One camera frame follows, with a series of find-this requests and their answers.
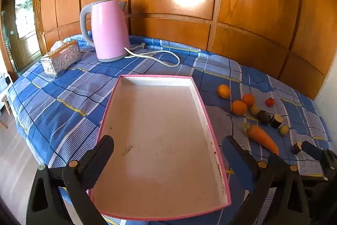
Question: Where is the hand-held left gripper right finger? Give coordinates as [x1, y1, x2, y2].
[222, 135, 308, 225]

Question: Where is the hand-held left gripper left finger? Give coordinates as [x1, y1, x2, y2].
[26, 135, 115, 225]

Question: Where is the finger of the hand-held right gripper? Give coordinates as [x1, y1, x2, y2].
[301, 141, 327, 163]

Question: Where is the cut eggplant piece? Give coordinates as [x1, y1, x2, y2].
[270, 114, 284, 129]
[291, 141, 303, 155]

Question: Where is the orange carrot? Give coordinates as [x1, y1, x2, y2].
[247, 124, 279, 155]

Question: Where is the orange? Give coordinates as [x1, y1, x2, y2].
[217, 84, 231, 99]
[231, 100, 248, 116]
[242, 93, 255, 107]

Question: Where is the pink rimmed shallow box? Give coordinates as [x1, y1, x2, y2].
[88, 75, 232, 221]

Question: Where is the dark avocado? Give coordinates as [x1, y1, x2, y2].
[257, 110, 271, 124]

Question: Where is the blue plaid tablecloth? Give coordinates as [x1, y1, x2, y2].
[7, 33, 332, 225]

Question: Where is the silver embossed tissue box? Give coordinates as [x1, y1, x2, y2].
[40, 41, 81, 78]

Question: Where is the wooden stool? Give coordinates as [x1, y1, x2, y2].
[1, 94, 12, 115]

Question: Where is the white tissue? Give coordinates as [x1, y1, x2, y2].
[51, 40, 65, 51]

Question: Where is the pink electric kettle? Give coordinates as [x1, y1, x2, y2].
[80, 0, 130, 62]

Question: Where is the wooden panelled wardrobe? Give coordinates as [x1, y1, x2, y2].
[34, 0, 337, 100]

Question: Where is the wooden glazed door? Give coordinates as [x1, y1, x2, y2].
[0, 0, 44, 75]

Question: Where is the white kettle power cable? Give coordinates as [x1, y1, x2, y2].
[124, 43, 181, 67]

